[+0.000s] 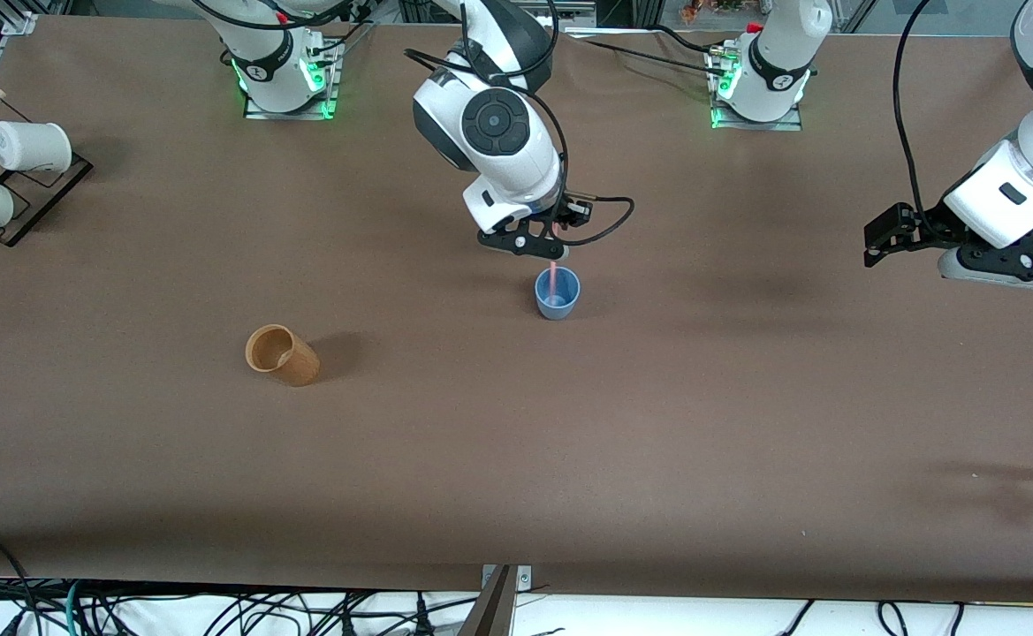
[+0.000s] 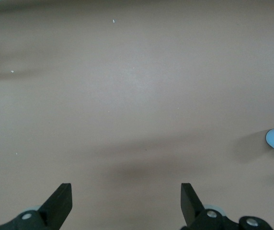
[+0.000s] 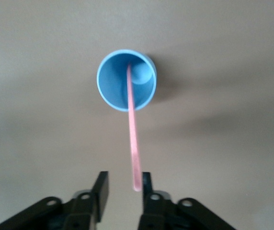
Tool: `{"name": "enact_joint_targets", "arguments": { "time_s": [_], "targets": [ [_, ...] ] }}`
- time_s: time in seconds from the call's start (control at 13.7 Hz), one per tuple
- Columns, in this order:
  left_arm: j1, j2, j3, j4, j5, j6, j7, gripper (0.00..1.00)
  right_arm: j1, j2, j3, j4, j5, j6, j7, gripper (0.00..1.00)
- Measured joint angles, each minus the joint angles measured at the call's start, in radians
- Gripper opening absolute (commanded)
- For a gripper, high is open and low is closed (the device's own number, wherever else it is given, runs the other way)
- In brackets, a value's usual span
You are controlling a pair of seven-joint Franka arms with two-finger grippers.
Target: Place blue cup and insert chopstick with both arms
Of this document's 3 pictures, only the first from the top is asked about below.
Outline black wire rack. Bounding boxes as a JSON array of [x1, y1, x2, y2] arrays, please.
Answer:
[[0, 115, 94, 247]]

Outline metal table edge bracket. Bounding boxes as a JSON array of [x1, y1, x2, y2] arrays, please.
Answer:
[[481, 564, 533, 591]]

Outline blue cup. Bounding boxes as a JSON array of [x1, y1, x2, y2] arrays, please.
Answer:
[[534, 266, 582, 321]]

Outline black base connector cables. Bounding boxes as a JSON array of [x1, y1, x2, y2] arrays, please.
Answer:
[[308, 18, 376, 68]]

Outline brown wooden cup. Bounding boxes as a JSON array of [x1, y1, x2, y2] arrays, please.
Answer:
[[245, 324, 321, 388]]

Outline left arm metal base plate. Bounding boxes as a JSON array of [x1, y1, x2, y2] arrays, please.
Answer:
[[709, 44, 805, 133]]

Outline straight black table cable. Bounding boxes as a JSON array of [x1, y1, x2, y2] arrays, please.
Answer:
[[560, 35, 729, 89]]

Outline black background box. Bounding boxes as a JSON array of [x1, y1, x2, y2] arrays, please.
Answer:
[[399, 0, 464, 25]]

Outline colourful background objects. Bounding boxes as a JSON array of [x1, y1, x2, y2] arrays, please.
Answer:
[[678, 0, 747, 26]]

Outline curved black table cable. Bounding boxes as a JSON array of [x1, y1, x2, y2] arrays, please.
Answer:
[[653, 25, 729, 57]]

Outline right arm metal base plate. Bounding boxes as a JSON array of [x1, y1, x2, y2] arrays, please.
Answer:
[[243, 40, 341, 121]]

